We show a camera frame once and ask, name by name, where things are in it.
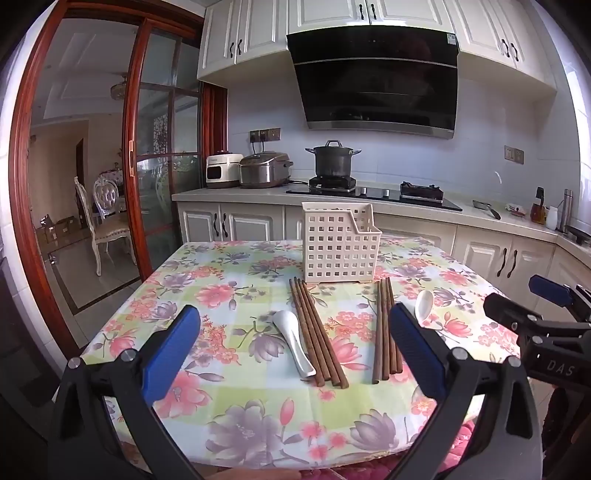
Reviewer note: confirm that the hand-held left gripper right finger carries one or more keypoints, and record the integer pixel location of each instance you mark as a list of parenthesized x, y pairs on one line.
[(415, 355)]

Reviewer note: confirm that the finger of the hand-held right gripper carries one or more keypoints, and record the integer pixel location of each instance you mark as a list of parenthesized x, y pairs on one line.
[(508, 314), (549, 286)]

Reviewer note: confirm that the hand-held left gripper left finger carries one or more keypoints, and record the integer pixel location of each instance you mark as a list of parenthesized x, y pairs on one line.
[(173, 350)]

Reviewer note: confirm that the white ceramic spoon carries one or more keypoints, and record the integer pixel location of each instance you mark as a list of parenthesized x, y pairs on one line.
[(293, 337), (424, 304)]

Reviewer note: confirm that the white plastic utensil basket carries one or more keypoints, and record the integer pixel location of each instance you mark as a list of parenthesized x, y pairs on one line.
[(339, 249)]

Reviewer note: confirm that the dark pan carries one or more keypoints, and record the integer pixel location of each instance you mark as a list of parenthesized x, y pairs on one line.
[(579, 234)]

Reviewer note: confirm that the white plastic bottle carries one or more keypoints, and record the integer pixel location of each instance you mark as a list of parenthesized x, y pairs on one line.
[(551, 219)]

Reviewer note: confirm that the amber oil bottle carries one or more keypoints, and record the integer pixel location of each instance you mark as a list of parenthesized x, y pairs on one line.
[(537, 210)]

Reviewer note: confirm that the steel thermos bottle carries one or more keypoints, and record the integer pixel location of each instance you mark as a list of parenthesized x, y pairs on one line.
[(566, 210)]

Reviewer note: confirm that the floral tablecloth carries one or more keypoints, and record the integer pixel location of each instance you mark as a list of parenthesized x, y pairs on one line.
[(231, 295)]

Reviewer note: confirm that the small dish with red item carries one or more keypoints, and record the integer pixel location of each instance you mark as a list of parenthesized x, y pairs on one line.
[(516, 210)]

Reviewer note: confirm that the pink floral clothing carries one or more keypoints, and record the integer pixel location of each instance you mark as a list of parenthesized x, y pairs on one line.
[(464, 438)]

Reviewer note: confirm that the white ornate dining chair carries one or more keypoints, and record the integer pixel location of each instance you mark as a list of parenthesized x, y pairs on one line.
[(111, 233), (106, 196)]

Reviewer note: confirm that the black glass gas stove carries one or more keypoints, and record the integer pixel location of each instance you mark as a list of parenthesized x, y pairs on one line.
[(378, 194)]

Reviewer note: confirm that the cardboard boxes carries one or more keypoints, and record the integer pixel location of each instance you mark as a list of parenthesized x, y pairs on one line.
[(57, 228)]

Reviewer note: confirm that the glass sliding door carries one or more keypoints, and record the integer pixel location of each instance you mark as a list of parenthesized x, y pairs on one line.
[(159, 175)]

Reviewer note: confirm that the white countertop cooker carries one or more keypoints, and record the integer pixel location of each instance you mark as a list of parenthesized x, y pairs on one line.
[(222, 170)]

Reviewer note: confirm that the steel rice cooker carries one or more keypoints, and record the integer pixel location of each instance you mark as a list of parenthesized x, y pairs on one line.
[(265, 170)]

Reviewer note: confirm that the dark cooking pot with lid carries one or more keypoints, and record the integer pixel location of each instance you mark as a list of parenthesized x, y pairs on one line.
[(332, 161)]

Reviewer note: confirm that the ceiling chandelier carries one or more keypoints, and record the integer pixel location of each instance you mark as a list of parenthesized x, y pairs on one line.
[(120, 87)]

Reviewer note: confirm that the black range hood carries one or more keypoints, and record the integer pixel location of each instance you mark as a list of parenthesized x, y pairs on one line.
[(369, 83)]

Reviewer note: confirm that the small gold wall socket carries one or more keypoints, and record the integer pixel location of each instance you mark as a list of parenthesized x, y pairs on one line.
[(514, 154)]

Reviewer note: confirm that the gold wall socket panel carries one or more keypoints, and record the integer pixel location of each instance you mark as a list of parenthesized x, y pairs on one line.
[(265, 134)]

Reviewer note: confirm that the red wooden door frame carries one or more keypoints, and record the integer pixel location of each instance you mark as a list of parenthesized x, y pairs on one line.
[(25, 161)]

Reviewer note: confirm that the white wall cabinet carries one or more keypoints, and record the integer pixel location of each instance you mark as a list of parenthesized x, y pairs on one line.
[(498, 41), (240, 41), (351, 14)]

